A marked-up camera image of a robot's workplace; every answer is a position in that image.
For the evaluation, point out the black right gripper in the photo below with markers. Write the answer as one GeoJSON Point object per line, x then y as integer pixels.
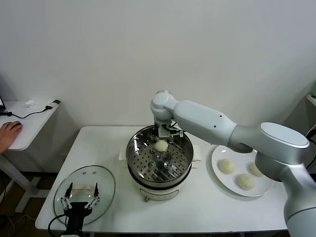
{"type": "Point", "coordinates": [163, 132]}

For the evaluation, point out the cream electric cooker pot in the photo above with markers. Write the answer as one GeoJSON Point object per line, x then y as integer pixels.
{"type": "Point", "coordinates": [158, 193]}

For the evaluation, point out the white round plate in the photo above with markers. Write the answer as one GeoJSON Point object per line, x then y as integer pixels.
{"type": "Point", "coordinates": [222, 180]}

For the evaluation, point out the white steamed baozi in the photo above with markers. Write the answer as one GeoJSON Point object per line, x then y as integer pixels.
{"type": "Point", "coordinates": [254, 170]}
{"type": "Point", "coordinates": [160, 146]}
{"type": "Point", "coordinates": [245, 182]}
{"type": "Point", "coordinates": [225, 166]}

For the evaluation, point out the bare person hand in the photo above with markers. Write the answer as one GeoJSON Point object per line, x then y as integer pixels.
{"type": "Point", "coordinates": [10, 134]}

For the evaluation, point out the dark computer mouse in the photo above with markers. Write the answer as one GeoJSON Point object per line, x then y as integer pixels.
{"type": "Point", "coordinates": [20, 124]}

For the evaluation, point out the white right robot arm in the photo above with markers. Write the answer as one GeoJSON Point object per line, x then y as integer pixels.
{"type": "Point", "coordinates": [202, 118]}

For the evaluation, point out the white shelf board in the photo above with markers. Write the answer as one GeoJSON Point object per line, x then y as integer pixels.
{"type": "Point", "coordinates": [311, 100]}

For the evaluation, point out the white side desk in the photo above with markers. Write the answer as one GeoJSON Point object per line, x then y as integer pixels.
{"type": "Point", "coordinates": [37, 118]}

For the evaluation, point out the black laptop lit screen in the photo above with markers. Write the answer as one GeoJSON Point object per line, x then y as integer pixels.
{"type": "Point", "coordinates": [2, 105]}

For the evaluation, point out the crumpled white tissue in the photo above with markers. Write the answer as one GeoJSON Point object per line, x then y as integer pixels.
{"type": "Point", "coordinates": [29, 103]}

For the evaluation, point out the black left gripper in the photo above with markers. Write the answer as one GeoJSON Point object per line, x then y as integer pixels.
{"type": "Point", "coordinates": [75, 214]}

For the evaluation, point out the stainless steel steamer basket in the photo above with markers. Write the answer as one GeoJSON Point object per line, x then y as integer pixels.
{"type": "Point", "coordinates": [138, 158]}

